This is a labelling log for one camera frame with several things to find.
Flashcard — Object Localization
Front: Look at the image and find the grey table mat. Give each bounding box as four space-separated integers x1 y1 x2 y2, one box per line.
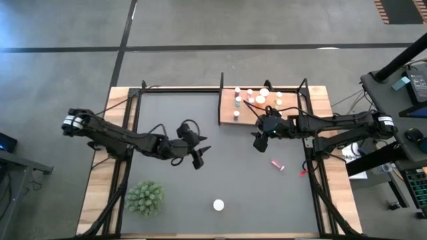
119 91 321 235

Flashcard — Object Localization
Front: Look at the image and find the green artificial plant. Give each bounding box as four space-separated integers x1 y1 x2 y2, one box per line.
125 180 166 218

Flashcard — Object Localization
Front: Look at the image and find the white box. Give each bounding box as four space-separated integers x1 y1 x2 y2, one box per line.
342 142 368 181

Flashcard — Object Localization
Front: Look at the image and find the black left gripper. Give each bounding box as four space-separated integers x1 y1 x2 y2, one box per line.
158 134 212 170

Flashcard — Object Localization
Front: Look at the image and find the dark grey side table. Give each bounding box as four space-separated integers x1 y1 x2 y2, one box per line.
360 63 427 171

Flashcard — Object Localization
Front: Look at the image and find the black device with blue light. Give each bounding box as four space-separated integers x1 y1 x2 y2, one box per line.
0 132 18 154

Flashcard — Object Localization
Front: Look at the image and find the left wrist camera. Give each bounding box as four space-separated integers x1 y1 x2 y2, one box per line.
175 122 199 143

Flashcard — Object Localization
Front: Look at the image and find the black support beam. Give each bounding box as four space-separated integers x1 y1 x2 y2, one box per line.
345 141 403 177

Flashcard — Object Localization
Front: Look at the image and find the dark tablet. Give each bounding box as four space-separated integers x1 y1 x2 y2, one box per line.
398 105 427 119

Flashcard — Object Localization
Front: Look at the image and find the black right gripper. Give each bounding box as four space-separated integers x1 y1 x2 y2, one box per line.
251 113 298 153

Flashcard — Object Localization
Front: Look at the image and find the teal box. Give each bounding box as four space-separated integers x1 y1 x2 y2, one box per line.
391 76 411 91

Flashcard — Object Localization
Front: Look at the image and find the long black arm cable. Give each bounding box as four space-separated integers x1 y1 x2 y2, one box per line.
95 85 161 116

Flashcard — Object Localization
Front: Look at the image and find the black computer mouse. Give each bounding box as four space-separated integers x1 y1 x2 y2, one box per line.
405 127 425 143

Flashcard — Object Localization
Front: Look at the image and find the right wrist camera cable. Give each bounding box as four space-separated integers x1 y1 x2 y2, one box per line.
243 99 321 118

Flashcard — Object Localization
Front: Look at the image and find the wooden shelf board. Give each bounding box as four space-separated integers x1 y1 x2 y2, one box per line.
219 87 300 127

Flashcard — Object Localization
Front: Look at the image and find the black metal table frame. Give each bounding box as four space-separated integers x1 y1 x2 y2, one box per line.
75 75 368 240

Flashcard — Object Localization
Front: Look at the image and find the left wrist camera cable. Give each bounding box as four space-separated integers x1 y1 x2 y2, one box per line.
148 119 201 167

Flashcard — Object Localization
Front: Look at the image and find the dark grey desk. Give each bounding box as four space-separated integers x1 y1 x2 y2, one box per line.
0 148 55 240

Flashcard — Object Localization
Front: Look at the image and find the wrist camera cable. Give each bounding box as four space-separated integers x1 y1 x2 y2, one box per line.
243 99 321 118
148 119 201 167

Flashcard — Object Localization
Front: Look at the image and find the thick black pole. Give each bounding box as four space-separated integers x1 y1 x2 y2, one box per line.
373 33 427 83

